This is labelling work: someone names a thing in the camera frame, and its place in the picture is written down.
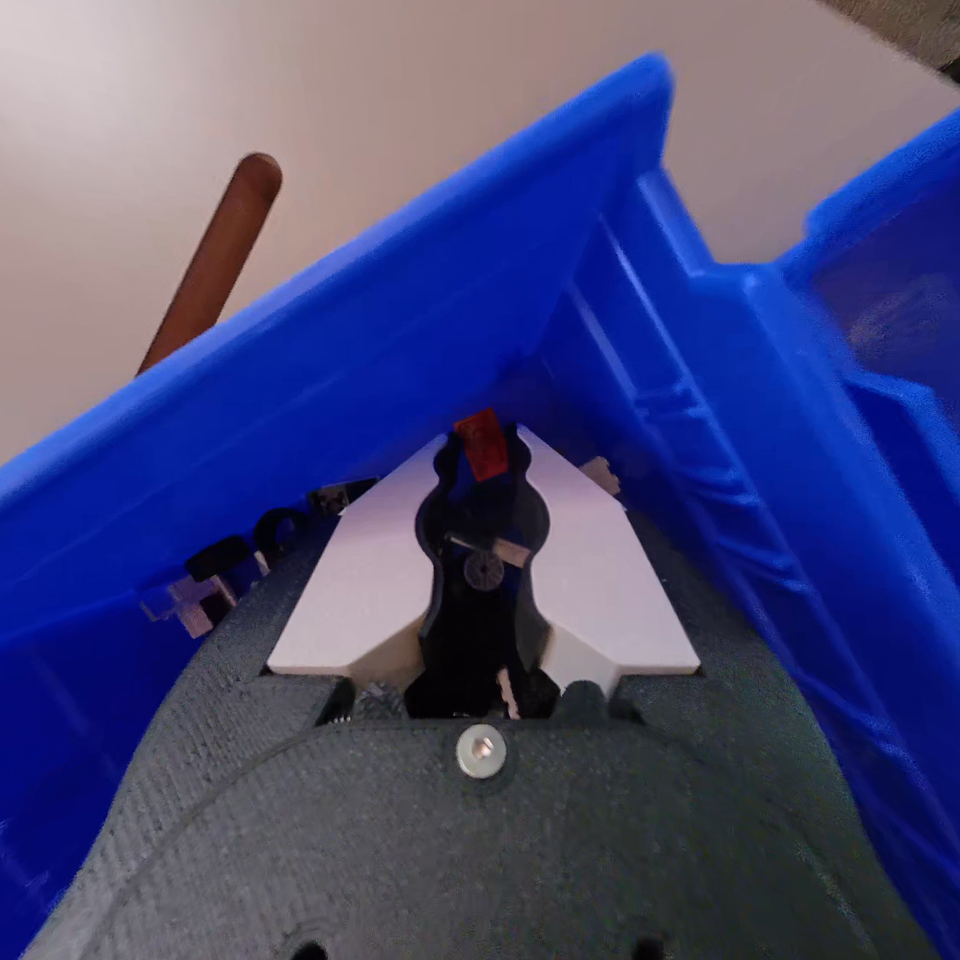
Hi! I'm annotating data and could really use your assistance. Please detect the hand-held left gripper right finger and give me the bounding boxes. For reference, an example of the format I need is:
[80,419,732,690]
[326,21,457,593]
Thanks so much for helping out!
[512,423,702,690]

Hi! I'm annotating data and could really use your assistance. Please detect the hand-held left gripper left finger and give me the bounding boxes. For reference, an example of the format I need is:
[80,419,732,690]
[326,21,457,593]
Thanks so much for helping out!
[266,432,460,687]

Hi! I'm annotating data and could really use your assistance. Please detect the small red brick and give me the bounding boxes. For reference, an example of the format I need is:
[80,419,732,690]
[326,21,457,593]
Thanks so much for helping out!
[453,408,511,483]

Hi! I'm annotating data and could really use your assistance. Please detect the blue plastic bin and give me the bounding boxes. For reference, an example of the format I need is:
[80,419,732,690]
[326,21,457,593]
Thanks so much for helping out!
[776,108,960,541]
[0,51,960,960]

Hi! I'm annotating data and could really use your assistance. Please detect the tan and grey brick pile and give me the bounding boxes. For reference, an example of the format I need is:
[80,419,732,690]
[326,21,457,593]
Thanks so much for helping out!
[141,456,625,642]

